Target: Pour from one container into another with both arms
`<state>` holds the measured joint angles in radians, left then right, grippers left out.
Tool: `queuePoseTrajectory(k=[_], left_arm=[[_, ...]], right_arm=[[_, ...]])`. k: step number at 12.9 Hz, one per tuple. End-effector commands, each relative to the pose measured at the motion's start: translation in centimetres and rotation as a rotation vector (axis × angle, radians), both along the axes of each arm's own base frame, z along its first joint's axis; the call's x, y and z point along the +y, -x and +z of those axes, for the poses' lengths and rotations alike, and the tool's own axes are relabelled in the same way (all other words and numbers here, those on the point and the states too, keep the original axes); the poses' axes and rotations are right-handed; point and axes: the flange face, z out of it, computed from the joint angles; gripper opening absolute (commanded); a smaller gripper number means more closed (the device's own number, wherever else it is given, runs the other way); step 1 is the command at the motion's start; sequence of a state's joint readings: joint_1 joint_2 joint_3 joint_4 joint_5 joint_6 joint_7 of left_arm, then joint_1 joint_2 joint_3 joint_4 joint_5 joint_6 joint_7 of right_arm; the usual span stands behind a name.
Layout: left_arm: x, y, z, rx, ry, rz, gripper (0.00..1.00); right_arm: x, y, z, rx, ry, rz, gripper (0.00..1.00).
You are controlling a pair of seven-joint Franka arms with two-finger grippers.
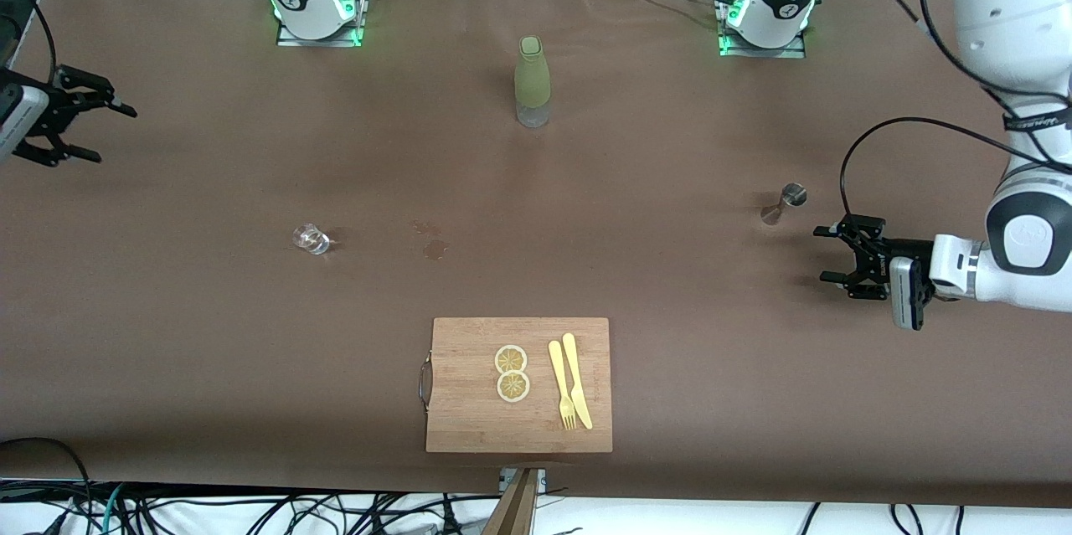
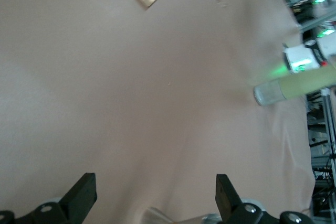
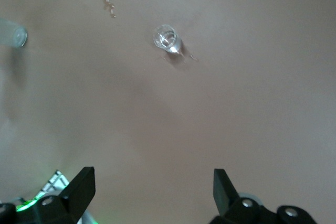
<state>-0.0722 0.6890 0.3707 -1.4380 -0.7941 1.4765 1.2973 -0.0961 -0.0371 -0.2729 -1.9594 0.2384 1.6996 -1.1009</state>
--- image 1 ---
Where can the brown table cover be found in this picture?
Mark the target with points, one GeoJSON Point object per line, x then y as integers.
{"type": "Point", "coordinates": [670, 267]}

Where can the yellow plastic knife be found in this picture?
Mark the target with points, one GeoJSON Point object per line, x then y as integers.
{"type": "Point", "coordinates": [576, 384]}

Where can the metal jigger measuring cup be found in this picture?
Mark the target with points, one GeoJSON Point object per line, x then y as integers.
{"type": "Point", "coordinates": [785, 202]}

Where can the metal table edge bracket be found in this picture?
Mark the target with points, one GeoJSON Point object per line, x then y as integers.
{"type": "Point", "coordinates": [540, 478]}

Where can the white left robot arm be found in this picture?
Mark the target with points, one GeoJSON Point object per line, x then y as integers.
{"type": "Point", "coordinates": [1005, 7]}

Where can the wooden post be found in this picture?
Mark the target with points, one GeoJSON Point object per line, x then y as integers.
{"type": "Point", "coordinates": [512, 510]}

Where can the lemon slice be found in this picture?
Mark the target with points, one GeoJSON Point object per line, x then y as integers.
{"type": "Point", "coordinates": [511, 359]}
{"type": "Point", "coordinates": [513, 386]}

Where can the clear glass shaker cup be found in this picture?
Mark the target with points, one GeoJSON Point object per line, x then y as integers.
{"type": "Point", "coordinates": [311, 239]}

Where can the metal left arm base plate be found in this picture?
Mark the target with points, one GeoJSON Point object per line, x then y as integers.
{"type": "Point", "coordinates": [729, 45]}

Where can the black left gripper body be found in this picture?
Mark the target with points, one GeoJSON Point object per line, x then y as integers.
{"type": "Point", "coordinates": [889, 255]}

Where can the green sleeved glass bottle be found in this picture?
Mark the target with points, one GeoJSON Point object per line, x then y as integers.
{"type": "Point", "coordinates": [532, 79]}

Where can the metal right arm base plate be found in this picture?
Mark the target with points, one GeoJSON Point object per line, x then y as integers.
{"type": "Point", "coordinates": [356, 16]}

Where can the yellow plastic fork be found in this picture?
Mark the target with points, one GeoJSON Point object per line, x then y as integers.
{"type": "Point", "coordinates": [559, 376]}

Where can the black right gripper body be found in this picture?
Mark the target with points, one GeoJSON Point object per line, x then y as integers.
{"type": "Point", "coordinates": [52, 112]}

